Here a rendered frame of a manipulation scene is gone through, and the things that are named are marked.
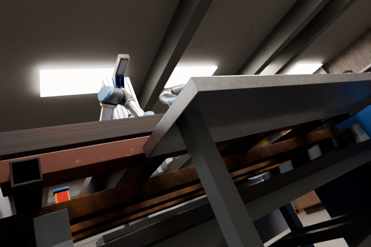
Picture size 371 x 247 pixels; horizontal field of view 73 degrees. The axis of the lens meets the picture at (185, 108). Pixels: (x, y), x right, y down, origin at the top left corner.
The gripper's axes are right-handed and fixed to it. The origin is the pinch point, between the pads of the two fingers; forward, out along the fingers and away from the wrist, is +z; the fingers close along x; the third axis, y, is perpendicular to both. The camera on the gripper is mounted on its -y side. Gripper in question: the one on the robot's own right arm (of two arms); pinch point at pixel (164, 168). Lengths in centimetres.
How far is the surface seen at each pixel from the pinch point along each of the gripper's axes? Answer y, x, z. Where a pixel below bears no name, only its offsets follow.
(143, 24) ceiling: 100, 98, -242
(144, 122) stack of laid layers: -34, -62, 3
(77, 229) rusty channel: -51, -27, 20
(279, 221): 77, 16, 51
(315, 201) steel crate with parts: 331, 167, 70
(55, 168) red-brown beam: -58, -62, 12
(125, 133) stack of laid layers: -41, -62, 6
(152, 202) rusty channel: -24.3, -27.1, 19.1
